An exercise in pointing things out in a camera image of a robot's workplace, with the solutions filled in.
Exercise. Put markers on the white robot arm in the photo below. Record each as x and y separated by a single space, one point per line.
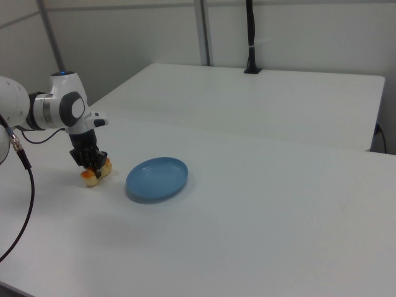
58 102

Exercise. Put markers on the blue round plate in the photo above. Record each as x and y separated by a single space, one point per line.
156 180

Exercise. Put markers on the orange glazed bread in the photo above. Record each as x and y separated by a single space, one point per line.
92 179

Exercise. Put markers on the black table clamp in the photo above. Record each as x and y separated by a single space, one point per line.
251 37

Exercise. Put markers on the grey metal frame post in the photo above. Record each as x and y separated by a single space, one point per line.
53 37
204 31

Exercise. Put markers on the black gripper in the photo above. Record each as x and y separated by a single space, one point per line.
83 140

